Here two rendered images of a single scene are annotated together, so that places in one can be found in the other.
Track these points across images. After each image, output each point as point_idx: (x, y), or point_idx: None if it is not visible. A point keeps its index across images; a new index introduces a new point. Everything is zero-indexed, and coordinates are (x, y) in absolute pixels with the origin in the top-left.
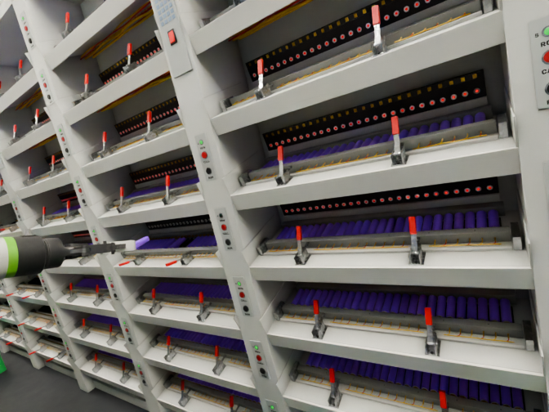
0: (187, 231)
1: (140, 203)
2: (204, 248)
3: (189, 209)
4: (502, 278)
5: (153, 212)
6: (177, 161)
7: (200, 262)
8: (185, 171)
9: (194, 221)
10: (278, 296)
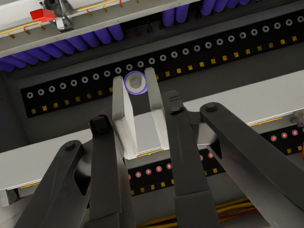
0: (173, 34)
1: (248, 125)
2: (24, 46)
3: (20, 166)
4: None
5: (156, 138)
6: None
7: (0, 17)
8: (167, 160)
9: (149, 63)
10: None
